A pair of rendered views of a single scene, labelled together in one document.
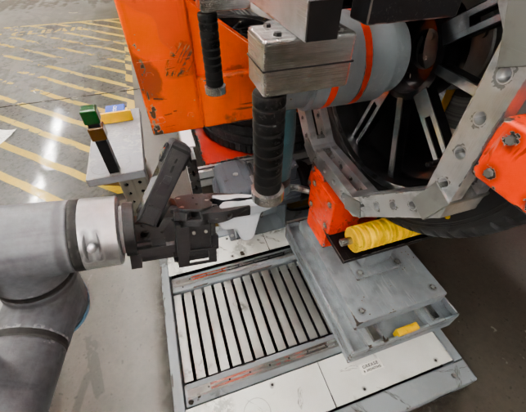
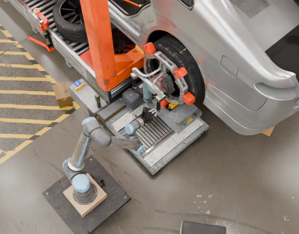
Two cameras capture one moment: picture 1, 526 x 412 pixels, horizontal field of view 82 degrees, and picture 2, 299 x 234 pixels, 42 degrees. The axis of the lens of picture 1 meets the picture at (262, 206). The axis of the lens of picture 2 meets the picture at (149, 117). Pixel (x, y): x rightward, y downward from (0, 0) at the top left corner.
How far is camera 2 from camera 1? 326 cm
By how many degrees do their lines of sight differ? 20
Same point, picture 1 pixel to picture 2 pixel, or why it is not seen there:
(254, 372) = (156, 145)
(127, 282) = not seen: hidden behind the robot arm
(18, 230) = (135, 125)
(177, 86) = (113, 79)
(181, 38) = (114, 70)
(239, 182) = (134, 97)
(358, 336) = (178, 126)
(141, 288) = not seen: hidden behind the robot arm
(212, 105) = (120, 78)
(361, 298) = (176, 117)
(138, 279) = not seen: hidden behind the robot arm
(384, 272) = (180, 107)
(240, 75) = (127, 68)
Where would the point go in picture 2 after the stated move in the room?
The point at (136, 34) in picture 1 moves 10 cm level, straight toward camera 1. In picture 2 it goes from (105, 74) to (112, 81)
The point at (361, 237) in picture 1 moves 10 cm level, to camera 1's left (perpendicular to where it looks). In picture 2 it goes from (172, 106) to (162, 109)
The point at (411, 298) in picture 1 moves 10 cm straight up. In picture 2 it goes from (188, 112) to (189, 107)
